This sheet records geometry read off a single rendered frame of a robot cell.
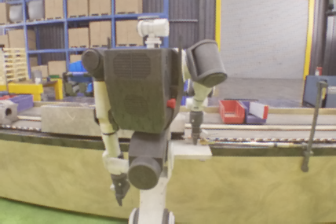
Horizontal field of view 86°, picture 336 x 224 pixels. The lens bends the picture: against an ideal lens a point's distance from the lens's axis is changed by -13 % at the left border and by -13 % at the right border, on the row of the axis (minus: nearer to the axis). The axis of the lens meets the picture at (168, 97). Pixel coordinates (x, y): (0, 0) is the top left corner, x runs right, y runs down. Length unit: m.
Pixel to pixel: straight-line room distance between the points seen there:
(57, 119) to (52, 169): 0.44
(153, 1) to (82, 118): 10.94
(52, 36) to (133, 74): 13.81
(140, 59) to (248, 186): 1.25
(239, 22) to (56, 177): 11.29
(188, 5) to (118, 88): 11.32
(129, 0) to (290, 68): 9.56
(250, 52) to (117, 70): 11.54
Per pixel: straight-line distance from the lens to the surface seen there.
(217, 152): 1.41
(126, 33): 10.64
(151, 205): 0.96
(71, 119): 1.57
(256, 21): 12.25
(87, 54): 0.84
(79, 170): 1.71
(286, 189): 1.73
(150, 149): 0.75
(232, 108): 2.18
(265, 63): 12.36
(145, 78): 0.62
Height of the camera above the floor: 1.38
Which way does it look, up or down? 13 degrees down
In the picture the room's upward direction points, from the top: straight up
